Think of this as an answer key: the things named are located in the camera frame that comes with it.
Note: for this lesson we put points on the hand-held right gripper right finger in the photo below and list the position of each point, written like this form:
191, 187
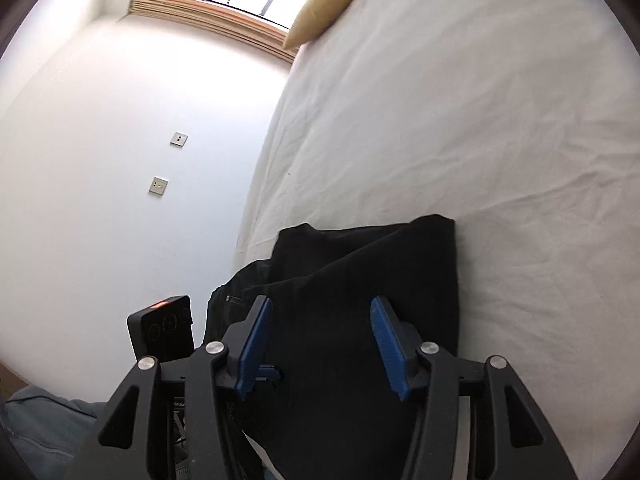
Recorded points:
390, 345

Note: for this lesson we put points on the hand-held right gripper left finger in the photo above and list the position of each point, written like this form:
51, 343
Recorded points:
255, 340

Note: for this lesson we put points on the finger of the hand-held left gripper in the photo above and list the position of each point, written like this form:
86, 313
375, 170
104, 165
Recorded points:
267, 371

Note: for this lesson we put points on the black pants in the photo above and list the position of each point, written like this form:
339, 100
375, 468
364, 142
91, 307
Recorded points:
340, 270

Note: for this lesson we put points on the person's grey denim clothing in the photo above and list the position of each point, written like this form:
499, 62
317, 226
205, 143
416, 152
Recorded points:
45, 425

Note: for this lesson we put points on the bed with white sheet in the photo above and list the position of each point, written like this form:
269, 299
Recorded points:
450, 110

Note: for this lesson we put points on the yellow pillow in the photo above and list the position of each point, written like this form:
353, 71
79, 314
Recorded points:
320, 10

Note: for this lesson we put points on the white wall socket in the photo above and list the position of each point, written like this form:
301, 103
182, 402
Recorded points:
158, 186
178, 139

